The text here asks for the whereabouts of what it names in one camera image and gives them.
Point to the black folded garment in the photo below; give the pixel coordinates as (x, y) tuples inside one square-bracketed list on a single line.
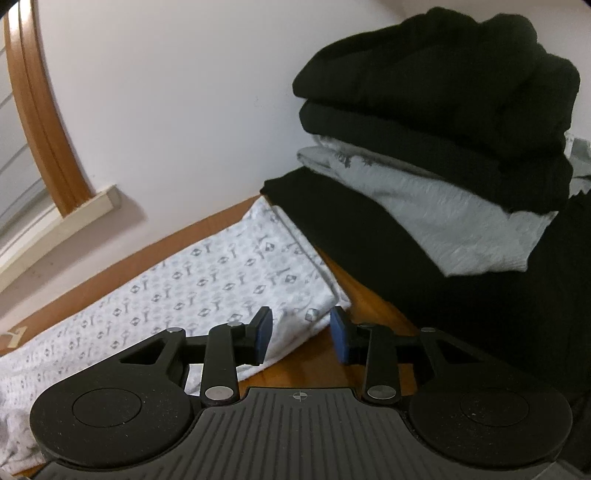
[(415, 147)]

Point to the wooden window frame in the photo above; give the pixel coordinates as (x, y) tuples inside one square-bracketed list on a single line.
[(41, 115)]

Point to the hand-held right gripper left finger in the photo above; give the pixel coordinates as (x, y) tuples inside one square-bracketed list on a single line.
[(264, 339)]

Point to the grey window blind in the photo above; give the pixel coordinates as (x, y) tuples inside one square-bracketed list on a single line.
[(14, 161)]

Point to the black laptop bag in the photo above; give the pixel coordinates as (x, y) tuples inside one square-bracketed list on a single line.
[(461, 314)]

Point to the black knitted sweater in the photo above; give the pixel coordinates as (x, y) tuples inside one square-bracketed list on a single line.
[(438, 60)]

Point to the grey folded garment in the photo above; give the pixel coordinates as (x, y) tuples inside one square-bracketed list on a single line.
[(461, 226)]

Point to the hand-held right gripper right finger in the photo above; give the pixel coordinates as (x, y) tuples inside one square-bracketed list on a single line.
[(339, 339)]

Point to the white patterned shirt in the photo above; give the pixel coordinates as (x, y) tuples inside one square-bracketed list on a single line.
[(184, 286)]

